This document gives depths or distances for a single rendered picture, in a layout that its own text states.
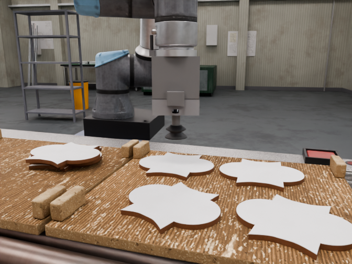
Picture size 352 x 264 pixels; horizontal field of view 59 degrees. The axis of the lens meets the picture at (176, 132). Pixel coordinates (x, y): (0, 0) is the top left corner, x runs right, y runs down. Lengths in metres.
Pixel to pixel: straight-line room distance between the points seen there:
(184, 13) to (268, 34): 10.72
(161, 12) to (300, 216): 0.38
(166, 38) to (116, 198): 0.27
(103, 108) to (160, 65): 0.58
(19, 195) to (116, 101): 0.62
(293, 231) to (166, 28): 0.36
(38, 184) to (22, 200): 0.06
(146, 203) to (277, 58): 10.90
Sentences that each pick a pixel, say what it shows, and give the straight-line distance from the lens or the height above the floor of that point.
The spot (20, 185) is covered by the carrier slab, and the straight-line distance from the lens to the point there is 0.60.
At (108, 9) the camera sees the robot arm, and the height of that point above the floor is 1.23.
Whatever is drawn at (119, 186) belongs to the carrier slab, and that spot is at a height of 0.94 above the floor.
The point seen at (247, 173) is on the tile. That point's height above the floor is 0.94.
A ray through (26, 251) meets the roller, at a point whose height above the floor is 0.92.
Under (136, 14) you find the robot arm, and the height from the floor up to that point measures 1.23.
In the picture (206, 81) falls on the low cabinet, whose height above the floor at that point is 0.43.
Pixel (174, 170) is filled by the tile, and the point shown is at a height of 0.94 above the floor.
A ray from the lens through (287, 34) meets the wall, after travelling 11.33.
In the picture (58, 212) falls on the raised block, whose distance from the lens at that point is 0.45.
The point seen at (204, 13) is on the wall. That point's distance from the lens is 11.31.
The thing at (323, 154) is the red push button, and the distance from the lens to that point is 0.79.
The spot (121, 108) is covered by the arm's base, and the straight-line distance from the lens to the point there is 1.11.
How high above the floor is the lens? 1.15
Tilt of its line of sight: 14 degrees down
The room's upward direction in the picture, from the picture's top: straight up
